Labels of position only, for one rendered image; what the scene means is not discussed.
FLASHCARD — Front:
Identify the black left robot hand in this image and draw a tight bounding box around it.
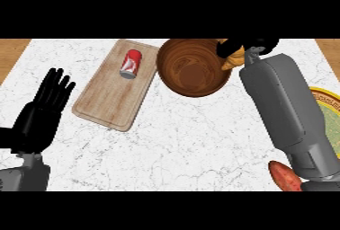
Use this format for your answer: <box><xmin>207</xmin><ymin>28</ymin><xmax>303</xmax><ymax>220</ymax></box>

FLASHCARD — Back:
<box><xmin>0</xmin><ymin>67</ymin><xmax>77</xmax><ymax>155</ymax></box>

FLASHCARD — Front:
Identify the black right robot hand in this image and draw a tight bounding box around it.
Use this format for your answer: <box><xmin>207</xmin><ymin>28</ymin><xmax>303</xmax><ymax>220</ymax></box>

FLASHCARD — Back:
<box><xmin>216</xmin><ymin>39</ymin><xmax>281</xmax><ymax>58</ymax></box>

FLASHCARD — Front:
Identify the golden brown croissant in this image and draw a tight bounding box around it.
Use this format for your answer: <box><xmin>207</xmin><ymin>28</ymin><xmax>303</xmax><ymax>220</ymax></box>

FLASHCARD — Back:
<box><xmin>216</xmin><ymin>39</ymin><xmax>246</xmax><ymax>72</ymax></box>

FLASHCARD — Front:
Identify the brown wooden bowl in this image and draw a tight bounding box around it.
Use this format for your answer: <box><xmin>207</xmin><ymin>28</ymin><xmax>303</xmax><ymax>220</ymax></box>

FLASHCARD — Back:
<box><xmin>155</xmin><ymin>39</ymin><xmax>234</xmax><ymax>98</ymax></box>

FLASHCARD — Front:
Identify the yellow rimmed patterned plate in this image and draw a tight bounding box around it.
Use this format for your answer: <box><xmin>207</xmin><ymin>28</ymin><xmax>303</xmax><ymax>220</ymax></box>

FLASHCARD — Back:
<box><xmin>308</xmin><ymin>86</ymin><xmax>340</xmax><ymax>160</ymax></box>

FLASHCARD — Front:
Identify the pale wooden cutting board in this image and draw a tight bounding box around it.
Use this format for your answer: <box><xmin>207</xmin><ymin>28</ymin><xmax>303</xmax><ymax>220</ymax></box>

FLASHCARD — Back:
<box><xmin>71</xmin><ymin>39</ymin><xmax>161</xmax><ymax>133</ymax></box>

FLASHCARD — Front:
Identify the red soda can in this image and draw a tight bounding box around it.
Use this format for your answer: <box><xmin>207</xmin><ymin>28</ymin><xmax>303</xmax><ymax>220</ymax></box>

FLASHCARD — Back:
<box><xmin>118</xmin><ymin>49</ymin><xmax>144</xmax><ymax>80</ymax></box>

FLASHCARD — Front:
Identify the reddish brown sweet potato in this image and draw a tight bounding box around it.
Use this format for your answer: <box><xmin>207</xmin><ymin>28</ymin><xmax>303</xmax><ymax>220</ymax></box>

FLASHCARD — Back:
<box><xmin>268</xmin><ymin>160</ymin><xmax>305</xmax><ymax>192</ymax></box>

